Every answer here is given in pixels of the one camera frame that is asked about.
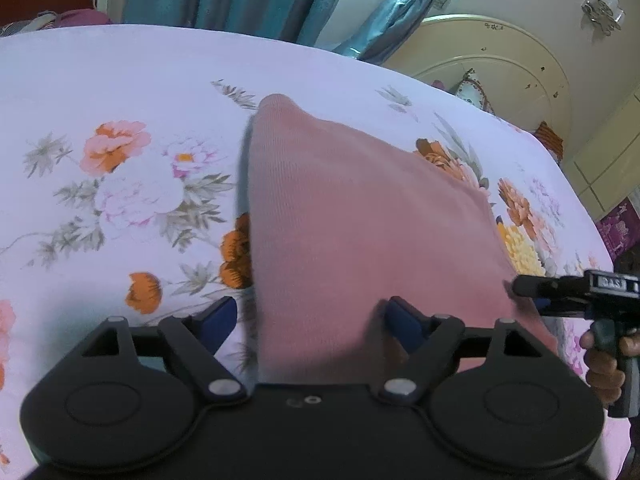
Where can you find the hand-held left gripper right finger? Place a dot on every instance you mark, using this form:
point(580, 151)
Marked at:
point(403, 321)

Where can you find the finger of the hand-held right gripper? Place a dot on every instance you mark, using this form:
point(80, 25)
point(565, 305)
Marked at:
point(562, 307)
point(550, 285)

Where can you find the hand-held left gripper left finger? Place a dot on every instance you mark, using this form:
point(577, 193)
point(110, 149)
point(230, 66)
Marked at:
point(221, 319)

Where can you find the pink shirt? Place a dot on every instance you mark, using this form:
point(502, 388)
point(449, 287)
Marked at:
point(360, 220)

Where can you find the pile of dark clothes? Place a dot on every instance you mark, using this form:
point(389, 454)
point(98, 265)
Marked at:
point(55, 21)

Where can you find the person's right hand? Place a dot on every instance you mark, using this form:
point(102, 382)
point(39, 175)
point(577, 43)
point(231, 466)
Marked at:
point(602, 365)

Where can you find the purple patterned cloth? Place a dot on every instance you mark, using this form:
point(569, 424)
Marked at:
point(622, 232)

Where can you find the cream cabinet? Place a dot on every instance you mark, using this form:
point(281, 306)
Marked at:
point(610, 165)

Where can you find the orange pillow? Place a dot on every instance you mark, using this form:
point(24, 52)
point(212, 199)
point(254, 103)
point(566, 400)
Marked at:
point(549, 140)

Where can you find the floral bed sheet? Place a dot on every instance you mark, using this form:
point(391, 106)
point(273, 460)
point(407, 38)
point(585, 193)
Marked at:
point(125, 160)

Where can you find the white patterned pillow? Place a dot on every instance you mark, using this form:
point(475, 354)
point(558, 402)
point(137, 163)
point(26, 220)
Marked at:
point(472, 92)

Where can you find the cream round headboard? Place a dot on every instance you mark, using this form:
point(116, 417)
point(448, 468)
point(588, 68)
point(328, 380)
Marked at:
point(515, 60)

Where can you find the narrow blue curtain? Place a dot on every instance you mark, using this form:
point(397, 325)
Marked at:
point(395, 20)

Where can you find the wall lamp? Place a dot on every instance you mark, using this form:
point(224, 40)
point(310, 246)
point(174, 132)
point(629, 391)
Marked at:
point(605, 10)

